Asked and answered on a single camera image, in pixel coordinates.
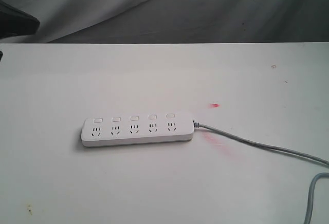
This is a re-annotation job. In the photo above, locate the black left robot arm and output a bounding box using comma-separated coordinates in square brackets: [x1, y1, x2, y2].
[1, 1, 41, 40]

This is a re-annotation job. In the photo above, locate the white five-outlet power strip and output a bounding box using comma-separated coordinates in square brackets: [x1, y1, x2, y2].
[81, 111, 194, 147]

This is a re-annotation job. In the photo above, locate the grey fabric backdrop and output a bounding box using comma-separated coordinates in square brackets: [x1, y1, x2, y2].
[2, 0, 328, 44]

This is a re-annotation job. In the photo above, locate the grey power cable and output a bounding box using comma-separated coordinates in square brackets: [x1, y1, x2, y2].
[192, 120, 329, 224]

